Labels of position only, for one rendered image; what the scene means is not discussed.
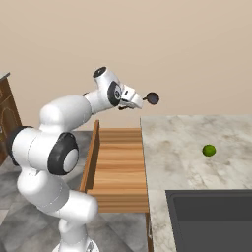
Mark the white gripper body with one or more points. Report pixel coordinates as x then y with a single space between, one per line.
136 97

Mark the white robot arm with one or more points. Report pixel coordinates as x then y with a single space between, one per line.
62 114

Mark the black ladle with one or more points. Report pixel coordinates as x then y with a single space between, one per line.
153 98

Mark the wooden drawer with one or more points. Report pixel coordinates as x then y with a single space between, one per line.
119 164

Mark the green lime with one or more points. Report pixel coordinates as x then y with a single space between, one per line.
209 150

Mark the dark wooden cabinet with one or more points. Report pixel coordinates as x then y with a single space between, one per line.
8 114

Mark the dark grey sink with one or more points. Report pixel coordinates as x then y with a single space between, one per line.
213 223

